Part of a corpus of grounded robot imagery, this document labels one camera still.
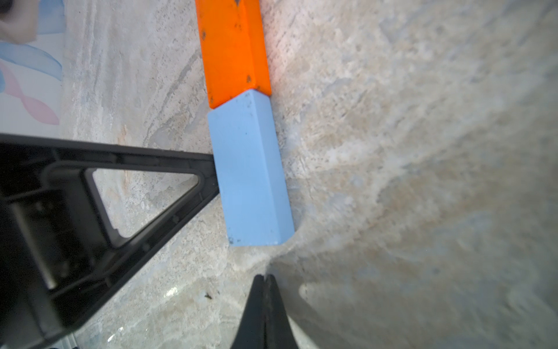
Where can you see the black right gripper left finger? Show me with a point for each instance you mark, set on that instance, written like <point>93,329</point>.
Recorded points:
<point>251,330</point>

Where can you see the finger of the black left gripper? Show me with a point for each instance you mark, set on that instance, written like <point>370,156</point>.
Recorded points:
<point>79,220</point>

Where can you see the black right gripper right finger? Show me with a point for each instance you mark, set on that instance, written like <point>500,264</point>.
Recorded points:
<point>277,329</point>

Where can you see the light blue block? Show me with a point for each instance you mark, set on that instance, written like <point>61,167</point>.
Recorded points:
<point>250,174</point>

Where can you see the small orange block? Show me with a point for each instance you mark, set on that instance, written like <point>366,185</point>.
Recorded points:
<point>233,51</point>

